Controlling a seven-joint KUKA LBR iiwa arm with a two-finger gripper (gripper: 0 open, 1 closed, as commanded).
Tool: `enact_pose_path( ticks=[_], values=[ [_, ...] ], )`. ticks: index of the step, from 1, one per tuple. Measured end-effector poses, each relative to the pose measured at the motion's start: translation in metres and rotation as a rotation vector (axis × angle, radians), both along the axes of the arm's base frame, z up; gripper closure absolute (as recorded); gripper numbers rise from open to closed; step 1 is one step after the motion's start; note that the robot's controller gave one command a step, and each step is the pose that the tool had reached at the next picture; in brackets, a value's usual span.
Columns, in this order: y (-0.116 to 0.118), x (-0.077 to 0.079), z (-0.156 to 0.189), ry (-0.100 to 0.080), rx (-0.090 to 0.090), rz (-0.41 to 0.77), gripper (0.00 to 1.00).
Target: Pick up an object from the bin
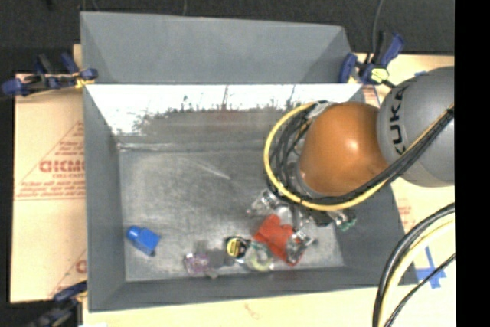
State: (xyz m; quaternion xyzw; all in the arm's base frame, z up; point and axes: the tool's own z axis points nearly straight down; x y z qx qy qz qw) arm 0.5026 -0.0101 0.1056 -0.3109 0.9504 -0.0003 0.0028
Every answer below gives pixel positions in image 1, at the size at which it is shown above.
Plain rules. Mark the brown cardboard board red print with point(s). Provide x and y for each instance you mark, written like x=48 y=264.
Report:
x=48 y=233

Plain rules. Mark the grey metal bin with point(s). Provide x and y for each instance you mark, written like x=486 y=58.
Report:
x=183 y=199

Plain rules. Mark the red-orange toy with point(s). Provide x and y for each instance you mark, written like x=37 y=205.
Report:
x=273 y=233

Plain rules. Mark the black cylinder on white bracket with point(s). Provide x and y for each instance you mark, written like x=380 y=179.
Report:
x=324 y=219

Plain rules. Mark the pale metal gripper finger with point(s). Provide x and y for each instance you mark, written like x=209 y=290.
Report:
x=300 y=243
x=265 y=203

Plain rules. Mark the blue plastic bottle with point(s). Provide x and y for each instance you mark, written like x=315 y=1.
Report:
x=142 y=239

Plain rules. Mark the yellow and black round thing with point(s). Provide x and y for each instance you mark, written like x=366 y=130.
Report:
x=235 y=247

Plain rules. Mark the purple and clear plastic thing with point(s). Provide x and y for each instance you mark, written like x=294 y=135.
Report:
x=197 y=263

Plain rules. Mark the grey flat block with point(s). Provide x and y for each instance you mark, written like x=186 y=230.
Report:
x=219 y=258

